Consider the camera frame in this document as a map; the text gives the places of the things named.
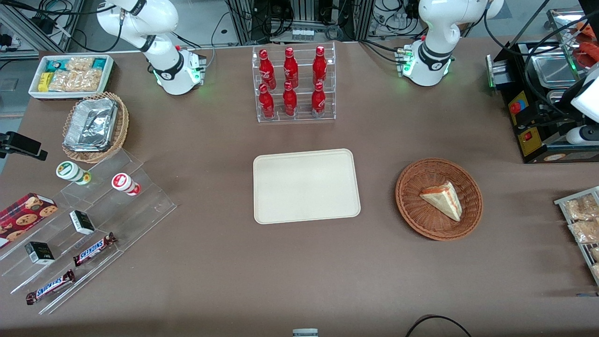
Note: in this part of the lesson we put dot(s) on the silver foil tray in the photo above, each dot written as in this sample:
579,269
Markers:
91,124

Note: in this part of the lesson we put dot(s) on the green lid white cup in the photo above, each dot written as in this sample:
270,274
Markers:
70,171

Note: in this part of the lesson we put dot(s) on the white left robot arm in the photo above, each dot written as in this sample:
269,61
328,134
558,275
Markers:
433,56

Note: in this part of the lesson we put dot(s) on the clear acrylic bottle rack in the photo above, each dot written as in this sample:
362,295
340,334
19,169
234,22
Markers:
299,114

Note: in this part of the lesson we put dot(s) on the white power strip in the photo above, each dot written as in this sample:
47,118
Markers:
303,34

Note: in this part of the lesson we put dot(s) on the brown Snickers bar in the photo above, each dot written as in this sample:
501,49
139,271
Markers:
50,287
95,248

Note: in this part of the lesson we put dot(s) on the red cookie box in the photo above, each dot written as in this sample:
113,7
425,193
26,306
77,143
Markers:
23,217

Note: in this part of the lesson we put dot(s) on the yellow snack packet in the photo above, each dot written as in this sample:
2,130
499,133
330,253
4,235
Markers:
44,82

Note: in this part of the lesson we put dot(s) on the silver black controller box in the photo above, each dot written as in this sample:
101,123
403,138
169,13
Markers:
500,72

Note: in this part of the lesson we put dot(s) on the clear cracker bag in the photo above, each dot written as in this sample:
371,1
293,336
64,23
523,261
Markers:
77,80
80,63

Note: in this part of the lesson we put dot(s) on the steel warmer pan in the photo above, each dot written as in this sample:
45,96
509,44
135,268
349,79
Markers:
554,70

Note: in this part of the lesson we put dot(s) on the red orange sausage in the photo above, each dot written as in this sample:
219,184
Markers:
587,49

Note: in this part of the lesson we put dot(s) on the clear bag of crackers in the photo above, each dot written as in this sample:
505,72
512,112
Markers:
580,208
585,231

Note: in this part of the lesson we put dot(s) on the triangular sandwich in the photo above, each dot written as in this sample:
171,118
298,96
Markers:
444,199

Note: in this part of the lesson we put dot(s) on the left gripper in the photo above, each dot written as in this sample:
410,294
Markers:
570,98

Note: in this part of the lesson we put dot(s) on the cream rectangular tray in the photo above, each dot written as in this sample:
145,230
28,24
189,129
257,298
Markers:
306,186

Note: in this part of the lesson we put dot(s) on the small grey white object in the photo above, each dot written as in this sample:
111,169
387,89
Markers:
305,333

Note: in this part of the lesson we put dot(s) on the small black white box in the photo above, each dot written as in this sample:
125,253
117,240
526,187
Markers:
82,222
39,252

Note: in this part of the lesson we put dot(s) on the clear acrylic stepped display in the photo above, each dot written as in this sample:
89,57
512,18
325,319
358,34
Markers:
140,206

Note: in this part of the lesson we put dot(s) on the aluminium frame rack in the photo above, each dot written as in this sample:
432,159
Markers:
243,21

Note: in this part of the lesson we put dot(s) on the round brown wicker basket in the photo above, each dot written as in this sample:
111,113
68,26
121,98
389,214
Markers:
416,206

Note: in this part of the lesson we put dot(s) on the oval tan wicker basket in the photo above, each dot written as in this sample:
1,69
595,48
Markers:
122,126

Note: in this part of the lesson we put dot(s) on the red cola bottle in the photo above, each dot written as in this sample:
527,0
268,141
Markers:
289,100
266,103
318,100
290,68
266,70
319,65

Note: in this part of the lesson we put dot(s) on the black food warmer machine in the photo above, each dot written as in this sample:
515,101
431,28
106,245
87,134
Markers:
529,121

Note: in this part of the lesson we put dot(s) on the black clamp device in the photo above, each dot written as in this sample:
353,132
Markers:
21,145

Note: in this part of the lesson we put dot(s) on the white rectangular snack bin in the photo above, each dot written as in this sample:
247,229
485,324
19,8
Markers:
35,93

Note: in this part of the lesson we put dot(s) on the red lid white cup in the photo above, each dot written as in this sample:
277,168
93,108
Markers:
124,182

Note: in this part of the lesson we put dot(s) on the teal snack packet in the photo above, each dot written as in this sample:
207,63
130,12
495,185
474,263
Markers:
56,65

